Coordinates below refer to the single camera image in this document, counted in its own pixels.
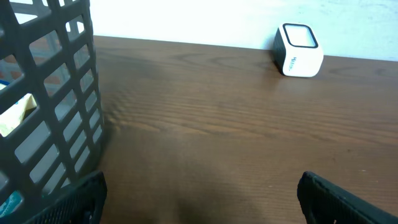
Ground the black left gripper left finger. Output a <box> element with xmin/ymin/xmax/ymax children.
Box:
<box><xmin>26</xmin><ymin>170</ymin><xmax>107</xmax><ymax>224</ymax></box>

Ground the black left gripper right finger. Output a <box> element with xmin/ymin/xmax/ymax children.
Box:
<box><xmin>297</xmin><ymin>171</ymin><xmax>397</xmax><ymax>224</ymax></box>

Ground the yellow snack bag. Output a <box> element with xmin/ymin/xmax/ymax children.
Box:
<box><xmin>1</xmin><ymin>93</ymin><xmax>37</xmax><ymax>137</ymax></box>

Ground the pale teal snack packet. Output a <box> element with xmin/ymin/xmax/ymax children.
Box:
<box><xmin>0</xmin><ymin>191</ymin><xmax>24</xmax><ymax>218</ymax></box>

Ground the white barcode scanner box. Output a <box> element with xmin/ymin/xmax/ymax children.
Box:
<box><xmin>272</xmin><ymin>23</ymin><xmax>324</xmax><ymax>78</ymax></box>

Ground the grey plastic lattice basket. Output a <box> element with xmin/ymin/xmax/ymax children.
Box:
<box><xmin>1</xmin><ymin>0</ymin><xmax>104</xmax><ymax>223</ymax></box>

